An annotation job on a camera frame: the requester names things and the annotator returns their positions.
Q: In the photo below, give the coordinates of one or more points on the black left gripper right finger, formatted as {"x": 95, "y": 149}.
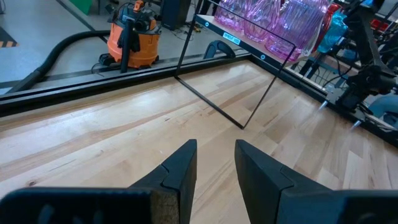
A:
{"x": 311, "y": 208}

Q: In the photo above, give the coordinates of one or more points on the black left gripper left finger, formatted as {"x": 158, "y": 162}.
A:
{"x": 93, "y": 208}

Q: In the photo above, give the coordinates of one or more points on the teal round glass vase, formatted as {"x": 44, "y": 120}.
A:
{"x": 334, "y": 31}

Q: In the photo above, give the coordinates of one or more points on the pink ribbed glass bottle vase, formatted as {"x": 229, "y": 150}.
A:
{"x": 298, "y": 28}

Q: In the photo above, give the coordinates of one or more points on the red square glass vase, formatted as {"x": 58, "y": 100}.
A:
{"x": 328, "y": 18}

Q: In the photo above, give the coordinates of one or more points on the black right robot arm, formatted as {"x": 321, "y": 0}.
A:
{"x": 370, "y": 62}

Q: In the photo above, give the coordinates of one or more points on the black vacuum wand tube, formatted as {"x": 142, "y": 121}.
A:
{"x": 126, "y": 46}

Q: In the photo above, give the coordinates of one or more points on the orange black shop vacuum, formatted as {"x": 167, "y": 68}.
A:
{"x": 143, "y": 46}

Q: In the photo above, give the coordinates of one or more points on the green board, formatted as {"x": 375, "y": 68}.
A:
{"x": 81, "y": 4}

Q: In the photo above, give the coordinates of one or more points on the black tower box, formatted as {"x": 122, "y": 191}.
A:
{"x": 174, "y": 12}

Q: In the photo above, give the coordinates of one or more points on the black aluminium table frame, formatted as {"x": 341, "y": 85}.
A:
{"x": 93, "y": 87}

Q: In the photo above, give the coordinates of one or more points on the wooden shelf black metal frame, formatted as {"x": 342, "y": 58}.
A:
{"x": 245, "y": 43}

